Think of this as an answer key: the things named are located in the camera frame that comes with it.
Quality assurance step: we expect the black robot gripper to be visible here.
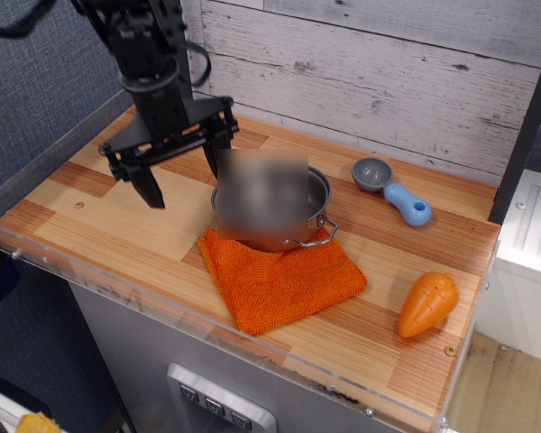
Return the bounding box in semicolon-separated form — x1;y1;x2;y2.
99;74;238;208

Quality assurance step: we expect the stainless steel pot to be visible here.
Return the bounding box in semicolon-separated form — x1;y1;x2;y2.
211;162;339;253

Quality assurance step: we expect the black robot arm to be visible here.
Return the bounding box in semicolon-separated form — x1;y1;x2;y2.
74;1;238;208

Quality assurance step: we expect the orange folded towel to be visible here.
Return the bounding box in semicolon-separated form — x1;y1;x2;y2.
197;228;367;336

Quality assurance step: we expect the clear acrylic shelf guard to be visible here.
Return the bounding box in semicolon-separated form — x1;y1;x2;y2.
0;110;499;432

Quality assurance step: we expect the silver toy fridge cabinet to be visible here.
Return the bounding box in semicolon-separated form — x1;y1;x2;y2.
71;285;439;432

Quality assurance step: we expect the blue grey toy scoop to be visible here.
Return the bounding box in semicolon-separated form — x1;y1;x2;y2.
351;157;433;227

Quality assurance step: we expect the silver dispenser button panel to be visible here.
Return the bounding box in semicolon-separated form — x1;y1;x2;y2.
167;363;278;432

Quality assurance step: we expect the orange plastic toy carrot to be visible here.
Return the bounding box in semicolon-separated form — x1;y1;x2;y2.
398;272;460;338

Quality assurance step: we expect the yellow object bottom left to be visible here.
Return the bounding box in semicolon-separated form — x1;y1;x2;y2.
15;412;62;433

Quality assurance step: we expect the white appliance at right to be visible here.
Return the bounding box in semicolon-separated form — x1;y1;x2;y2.
475;170;541;359

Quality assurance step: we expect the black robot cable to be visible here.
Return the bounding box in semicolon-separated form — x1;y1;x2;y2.
0;0;213;89

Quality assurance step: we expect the dark grey right post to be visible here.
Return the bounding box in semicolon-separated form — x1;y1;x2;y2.
488;72;541;225

